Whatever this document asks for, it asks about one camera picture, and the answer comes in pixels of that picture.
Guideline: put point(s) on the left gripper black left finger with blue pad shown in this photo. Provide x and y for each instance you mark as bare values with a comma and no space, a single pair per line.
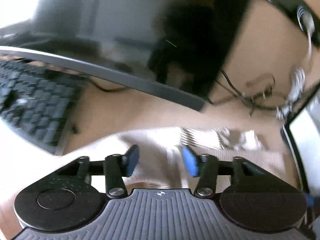
116,167

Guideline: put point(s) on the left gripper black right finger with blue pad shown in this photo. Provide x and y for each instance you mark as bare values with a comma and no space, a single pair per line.
205,167

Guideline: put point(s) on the striped white t-shirt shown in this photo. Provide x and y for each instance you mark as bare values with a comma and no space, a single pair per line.
160,163

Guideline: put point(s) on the black mechanical keyboard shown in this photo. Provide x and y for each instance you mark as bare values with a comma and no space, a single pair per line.
39,103

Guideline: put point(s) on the glass side computer case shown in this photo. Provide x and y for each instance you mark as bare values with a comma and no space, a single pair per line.
300,134

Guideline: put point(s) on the black computer monitor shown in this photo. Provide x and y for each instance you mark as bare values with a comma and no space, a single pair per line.
172,49

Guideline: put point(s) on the black wall socket strip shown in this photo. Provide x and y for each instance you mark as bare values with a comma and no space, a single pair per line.
294,10

